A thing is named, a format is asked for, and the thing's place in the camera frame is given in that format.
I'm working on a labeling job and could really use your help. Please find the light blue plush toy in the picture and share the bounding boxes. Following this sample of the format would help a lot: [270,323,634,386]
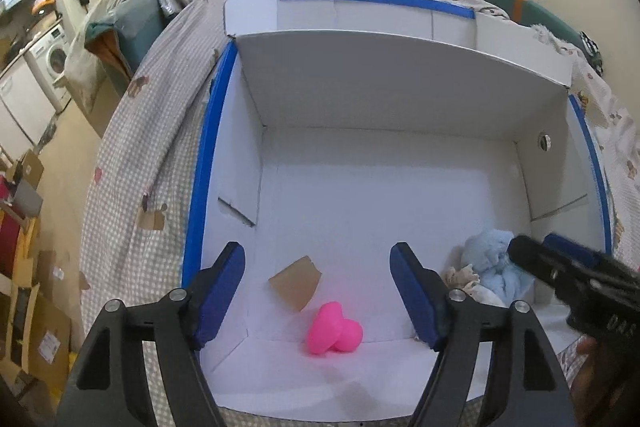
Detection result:
[461,229,534,306]

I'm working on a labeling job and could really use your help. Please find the beige scrunchie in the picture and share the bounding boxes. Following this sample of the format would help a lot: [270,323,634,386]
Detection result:
[442,265,482,301]

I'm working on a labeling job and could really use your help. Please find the pink rubber toy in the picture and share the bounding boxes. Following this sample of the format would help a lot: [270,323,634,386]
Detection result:
[306,301,363,355]

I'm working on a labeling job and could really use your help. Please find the brown cardboard piece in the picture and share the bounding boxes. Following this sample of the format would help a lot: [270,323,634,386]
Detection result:
[269,256,322,311]

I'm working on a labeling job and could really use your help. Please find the cardboard boxes on floor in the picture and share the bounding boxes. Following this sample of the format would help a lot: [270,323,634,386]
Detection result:
[1,150,70,401]

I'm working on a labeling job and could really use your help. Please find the teal headboard cushion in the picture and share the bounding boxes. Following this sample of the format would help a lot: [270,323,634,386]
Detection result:
[486,0,601,62]

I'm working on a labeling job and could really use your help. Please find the blue white cardboard box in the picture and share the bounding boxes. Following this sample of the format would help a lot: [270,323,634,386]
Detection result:
[183,0,613,421]

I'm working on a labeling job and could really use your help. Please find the white kitchen cabinet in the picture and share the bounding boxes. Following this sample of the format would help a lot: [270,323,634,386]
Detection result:
[1,57,55,158]

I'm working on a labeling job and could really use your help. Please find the white washing machine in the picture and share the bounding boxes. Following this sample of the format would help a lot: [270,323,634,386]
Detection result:
[25,23,70,114]

